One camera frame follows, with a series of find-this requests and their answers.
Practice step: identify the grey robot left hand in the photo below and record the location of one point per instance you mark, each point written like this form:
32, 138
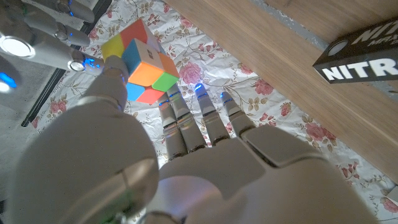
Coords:
217, 174

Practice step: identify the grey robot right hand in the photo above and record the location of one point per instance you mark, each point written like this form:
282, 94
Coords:
46, 53

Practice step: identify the multicoloured rubiks cube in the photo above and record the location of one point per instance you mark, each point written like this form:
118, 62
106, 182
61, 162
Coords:
146, 65

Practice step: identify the black backdrop stand pole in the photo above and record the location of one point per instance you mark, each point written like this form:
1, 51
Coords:
53, 82

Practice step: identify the floral backdrop cloth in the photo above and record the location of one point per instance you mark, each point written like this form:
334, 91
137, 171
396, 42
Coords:
217, 62

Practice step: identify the black box white lettering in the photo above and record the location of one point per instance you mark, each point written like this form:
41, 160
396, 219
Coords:
360, 59

